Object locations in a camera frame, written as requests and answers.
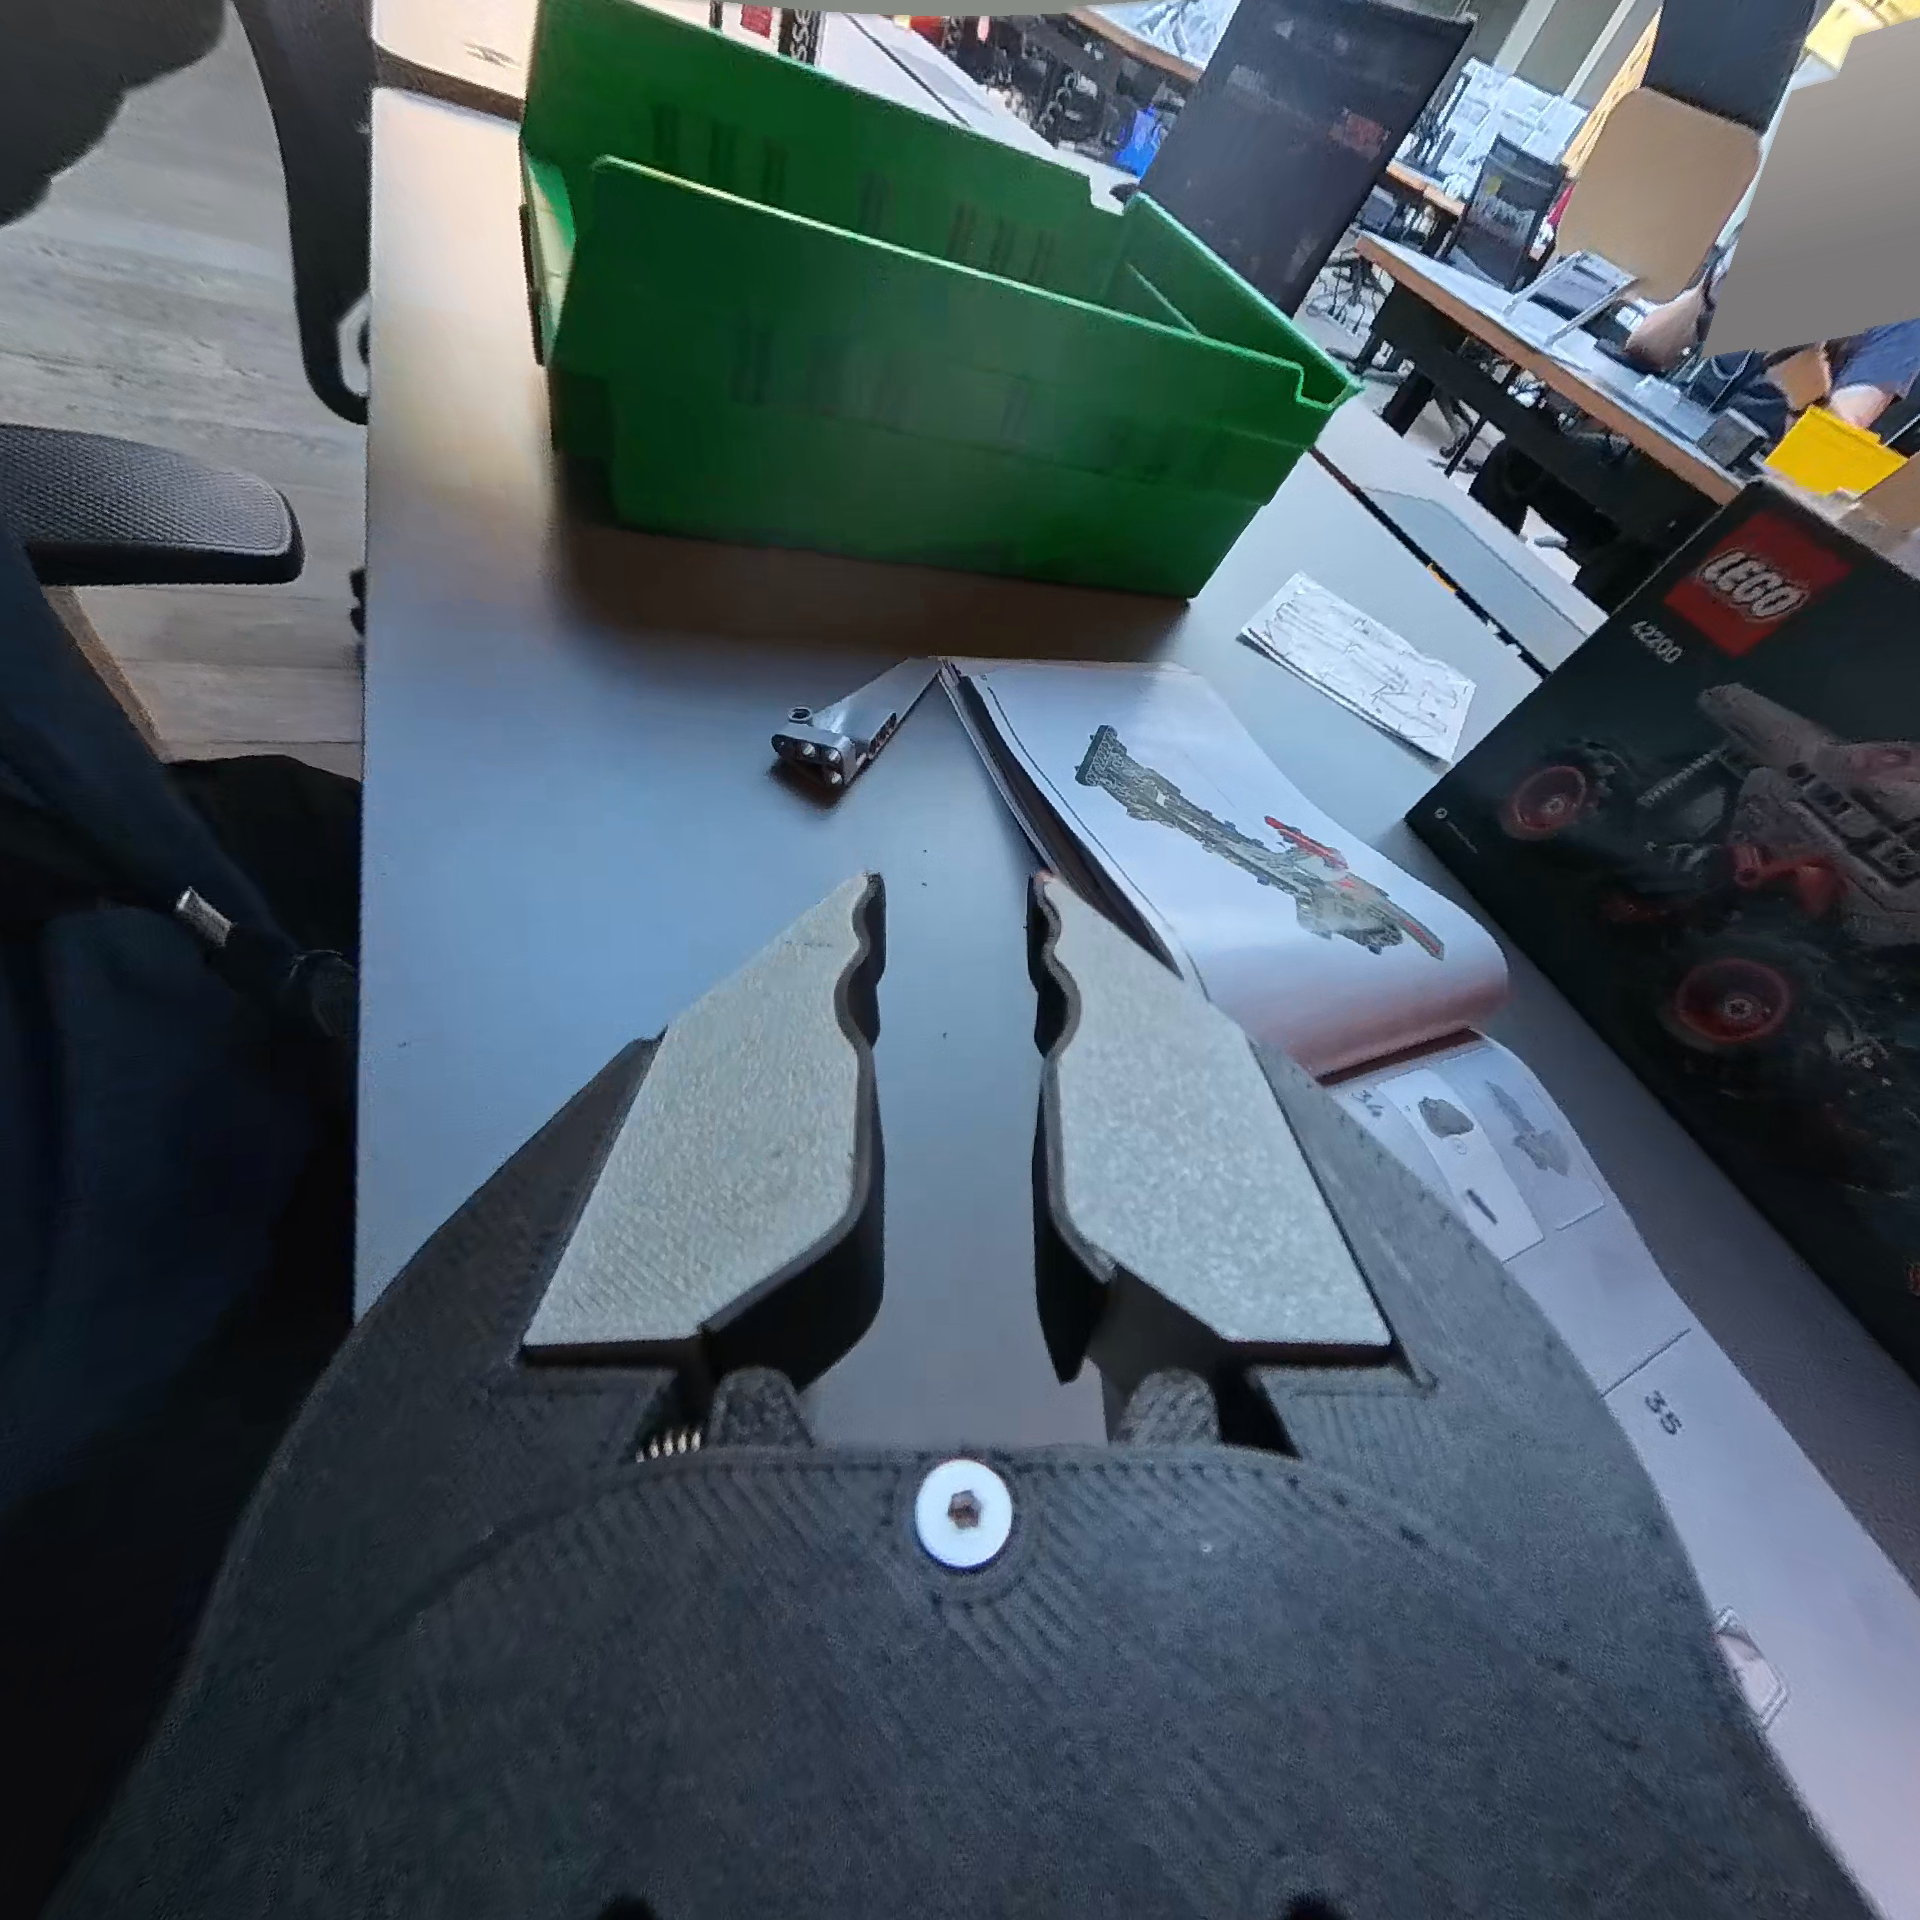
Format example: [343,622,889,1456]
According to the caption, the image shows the black upright board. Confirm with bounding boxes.
[1141,0,1479,318]

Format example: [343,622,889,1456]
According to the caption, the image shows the dark printed box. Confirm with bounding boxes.
[1462,136,1570,288]

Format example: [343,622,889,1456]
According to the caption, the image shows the dark lego set box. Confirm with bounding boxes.
[1406,481,1920,1384]

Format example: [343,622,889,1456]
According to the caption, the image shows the grey lego piece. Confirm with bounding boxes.
[771,660,941,800]

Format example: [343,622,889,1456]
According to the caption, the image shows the wooden table black legs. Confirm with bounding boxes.
[1357,231,1786,566]

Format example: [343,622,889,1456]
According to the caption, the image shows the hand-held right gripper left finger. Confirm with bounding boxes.
[519,873,886,1384]

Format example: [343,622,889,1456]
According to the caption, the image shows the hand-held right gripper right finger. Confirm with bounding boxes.
[1025,873,1394,1385]

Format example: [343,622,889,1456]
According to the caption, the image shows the white sticker sheet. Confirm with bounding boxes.
[1239,574,1479,764]

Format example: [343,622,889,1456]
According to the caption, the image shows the grey laptop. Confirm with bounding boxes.
[1505,252,1642,324]

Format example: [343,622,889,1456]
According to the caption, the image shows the black office chair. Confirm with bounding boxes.
[0,0,376,590]

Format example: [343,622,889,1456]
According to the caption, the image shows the yellow box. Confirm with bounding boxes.
[1757,406,1910,500]

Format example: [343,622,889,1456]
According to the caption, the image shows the person's dark blue jacket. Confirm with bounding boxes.
[0,527,361,1920]

